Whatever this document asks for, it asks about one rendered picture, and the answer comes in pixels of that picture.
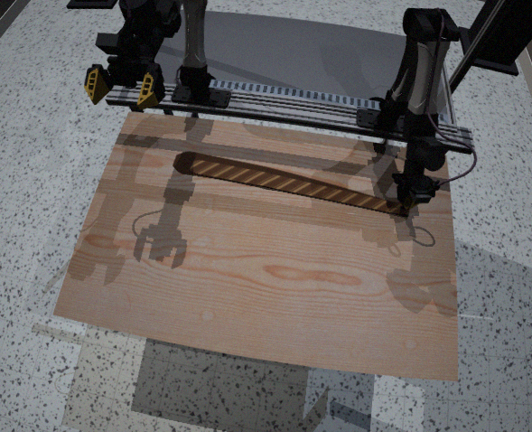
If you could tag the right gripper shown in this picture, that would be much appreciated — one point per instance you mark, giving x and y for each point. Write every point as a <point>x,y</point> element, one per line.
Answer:
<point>126,71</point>

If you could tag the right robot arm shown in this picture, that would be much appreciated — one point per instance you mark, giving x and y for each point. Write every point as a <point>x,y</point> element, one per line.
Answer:
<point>194,73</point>

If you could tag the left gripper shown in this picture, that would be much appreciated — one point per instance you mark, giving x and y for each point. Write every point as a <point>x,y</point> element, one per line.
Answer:
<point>410,171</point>

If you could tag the black slotted metal crossbar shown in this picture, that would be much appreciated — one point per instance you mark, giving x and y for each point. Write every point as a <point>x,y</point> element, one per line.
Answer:
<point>287,114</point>

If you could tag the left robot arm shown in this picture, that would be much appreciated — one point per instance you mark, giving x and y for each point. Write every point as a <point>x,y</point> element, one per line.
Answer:
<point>414,90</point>

